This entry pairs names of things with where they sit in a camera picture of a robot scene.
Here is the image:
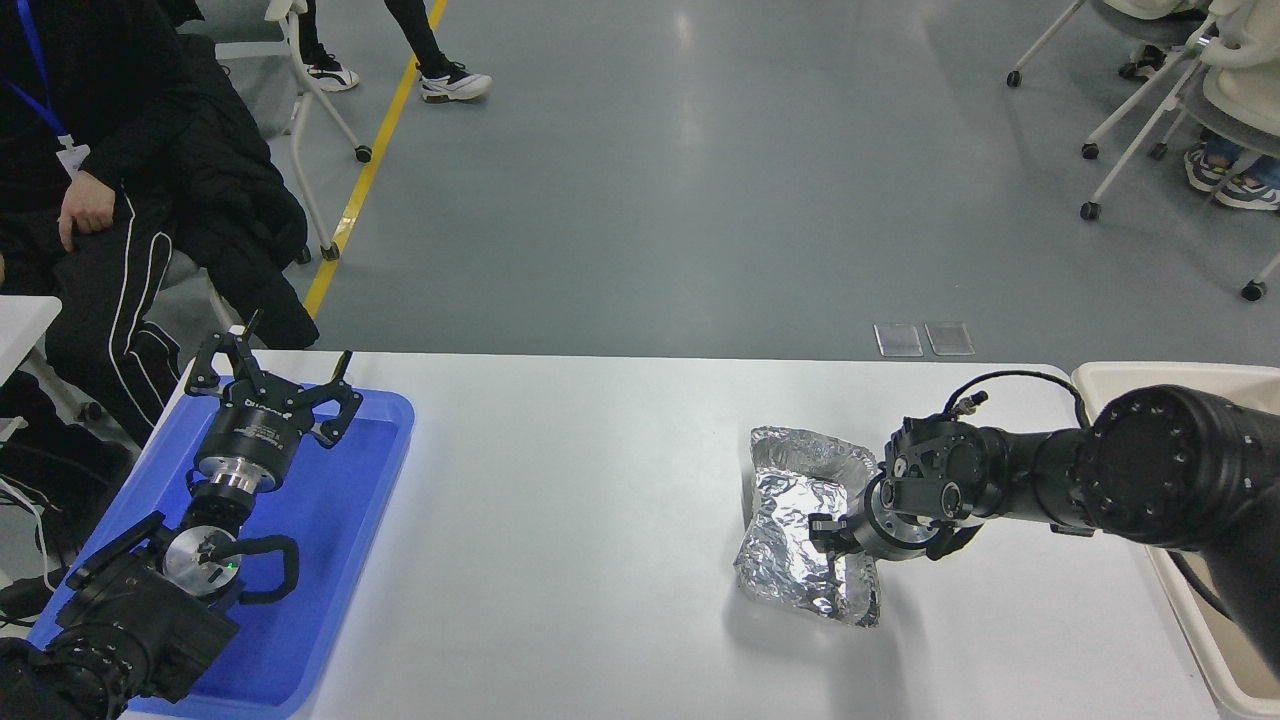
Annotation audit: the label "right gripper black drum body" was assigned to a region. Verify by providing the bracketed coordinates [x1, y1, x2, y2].
[843, 500, 888, 563]

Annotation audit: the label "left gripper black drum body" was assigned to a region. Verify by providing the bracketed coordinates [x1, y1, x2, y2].
[194, 385, 314, 481]

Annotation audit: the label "foil plate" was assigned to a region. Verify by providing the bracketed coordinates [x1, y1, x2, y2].
[733, 426, 883, 629]

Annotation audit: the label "person's hand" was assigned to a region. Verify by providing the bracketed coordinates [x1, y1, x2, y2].
[57, 170, 120, 252]

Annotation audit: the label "blue plastic tray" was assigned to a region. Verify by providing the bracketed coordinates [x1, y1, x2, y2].
[27, 385, 416, 720]

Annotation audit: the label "small white side table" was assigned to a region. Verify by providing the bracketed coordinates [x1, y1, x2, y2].
[0, 296, 101, 441]

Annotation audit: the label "black jacket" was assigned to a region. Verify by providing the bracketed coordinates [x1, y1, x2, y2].
[150, 30, 322, 351]

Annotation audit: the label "large pale bin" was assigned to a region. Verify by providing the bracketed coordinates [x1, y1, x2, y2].
[1070, 362, 1280, 720]

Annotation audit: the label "seated person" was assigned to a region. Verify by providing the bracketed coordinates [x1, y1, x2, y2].
[0, 0, 201, 451]

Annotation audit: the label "walking person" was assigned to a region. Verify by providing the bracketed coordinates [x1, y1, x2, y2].
[298, 0, 494, 105]

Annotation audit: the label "white leg wheeled chair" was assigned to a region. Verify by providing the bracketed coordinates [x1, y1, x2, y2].
[1079, 40, 1280, 303]
[1007, 0, 1209, 90]

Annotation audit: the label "person's feet in sneakers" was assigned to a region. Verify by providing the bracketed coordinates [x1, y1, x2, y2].
[1183, 135, 1280, 213]

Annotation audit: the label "cream padded coat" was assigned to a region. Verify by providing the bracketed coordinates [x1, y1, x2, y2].
[1198, 0, 1280, 141]

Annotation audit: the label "white floor cable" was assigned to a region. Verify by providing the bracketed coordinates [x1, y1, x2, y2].
[0, 474, 63, 593]

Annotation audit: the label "white frame wheeled chair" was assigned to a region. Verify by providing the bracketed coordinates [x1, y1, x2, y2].
[213, 0, 374, 263]

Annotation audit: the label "blue lanyard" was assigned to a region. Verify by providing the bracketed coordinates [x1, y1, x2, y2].
[0, 0, 77, 151]

